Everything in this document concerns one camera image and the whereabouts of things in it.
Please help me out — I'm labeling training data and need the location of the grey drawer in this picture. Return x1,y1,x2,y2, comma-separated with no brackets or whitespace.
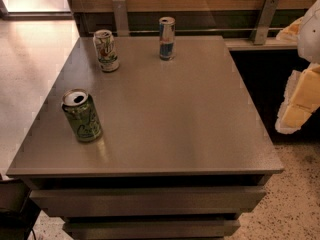
31,186,266,217
63,220,240,240

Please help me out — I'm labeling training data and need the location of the grey drawer cabinet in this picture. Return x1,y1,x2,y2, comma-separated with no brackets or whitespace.
8,36,282,225

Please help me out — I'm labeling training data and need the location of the left metal wall bracket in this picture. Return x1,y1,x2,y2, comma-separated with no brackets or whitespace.
112,0,130,37

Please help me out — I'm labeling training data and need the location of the right metal wall bracket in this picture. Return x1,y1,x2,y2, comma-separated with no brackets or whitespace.
250,0,280,44

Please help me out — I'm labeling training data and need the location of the blue silver redbull can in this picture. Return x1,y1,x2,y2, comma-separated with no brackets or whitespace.
159,17,175,60

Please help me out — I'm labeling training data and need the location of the green soda can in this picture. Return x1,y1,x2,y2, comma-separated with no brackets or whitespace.
61,89,102,142

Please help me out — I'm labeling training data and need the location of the metal wall bracket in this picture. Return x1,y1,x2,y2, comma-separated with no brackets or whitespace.
250,0,280,44
112,0,130,37

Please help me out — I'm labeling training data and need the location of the white 7up can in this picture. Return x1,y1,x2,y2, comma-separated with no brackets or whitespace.
93,29,120,72

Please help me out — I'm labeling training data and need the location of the upper grey drawer front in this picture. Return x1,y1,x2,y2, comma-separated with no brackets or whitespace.
31,186,266,217

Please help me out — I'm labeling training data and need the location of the lower grey drawer front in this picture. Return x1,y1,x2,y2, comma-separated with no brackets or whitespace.
63,220,240,240

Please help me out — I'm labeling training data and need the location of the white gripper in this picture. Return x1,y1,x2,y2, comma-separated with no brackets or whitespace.
275,0,320,134

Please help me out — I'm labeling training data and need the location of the black object at floor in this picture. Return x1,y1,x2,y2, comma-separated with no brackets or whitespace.
0,179,40,240

